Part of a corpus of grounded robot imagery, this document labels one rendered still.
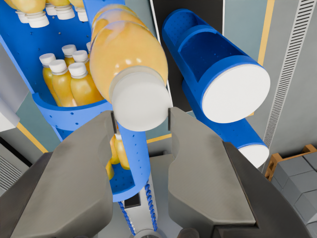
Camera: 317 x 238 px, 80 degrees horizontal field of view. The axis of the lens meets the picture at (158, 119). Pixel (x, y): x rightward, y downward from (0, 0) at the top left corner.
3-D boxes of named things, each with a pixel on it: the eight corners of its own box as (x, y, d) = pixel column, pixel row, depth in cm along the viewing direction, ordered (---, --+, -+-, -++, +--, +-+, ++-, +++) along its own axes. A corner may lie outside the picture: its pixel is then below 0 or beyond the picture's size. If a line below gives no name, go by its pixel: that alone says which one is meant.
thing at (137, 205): (123, 187, 126) (124, 210, 114) (122, 183, 123) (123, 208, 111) (138, 184, 126) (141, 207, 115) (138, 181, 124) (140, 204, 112)
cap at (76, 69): (84, 65, 49) (82, 59, 48) (87, 72, 46) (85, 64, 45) (69, 70, 47) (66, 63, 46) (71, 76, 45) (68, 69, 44)
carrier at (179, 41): (206, 26, 143) (180, -2, 128) (281, 88, 79) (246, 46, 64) (179, 55, 155) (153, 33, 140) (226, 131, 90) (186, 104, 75)
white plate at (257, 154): (218, 178, 117) (217, 177, 118) (260, 171, 120) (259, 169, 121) (227, 149, 99) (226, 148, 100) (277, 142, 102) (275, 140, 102)
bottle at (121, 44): (96, 56, 29) (98, 143, 15) (85, 2, 24) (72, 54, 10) (142, 52, 30) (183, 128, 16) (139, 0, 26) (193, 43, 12)
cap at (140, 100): (115, 123, 14) (118, 140, 13) (106, 76, 12) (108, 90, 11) (165, 115, 15) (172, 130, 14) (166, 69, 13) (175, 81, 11)
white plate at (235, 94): (282, 90, 78) (280, 88, 78) (248, 49, 63) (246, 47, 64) (228, 131, 89) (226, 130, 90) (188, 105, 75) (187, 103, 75)
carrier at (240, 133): (180, 97, 183) (209, 94, 186) (216, 177, 118) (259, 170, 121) (182, 70, 164) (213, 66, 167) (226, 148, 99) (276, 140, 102)
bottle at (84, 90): (106, 115, 62) (89, 61, 50) (113, 128, 58) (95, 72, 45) (85, 123, 60) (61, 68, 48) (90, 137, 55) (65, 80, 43)
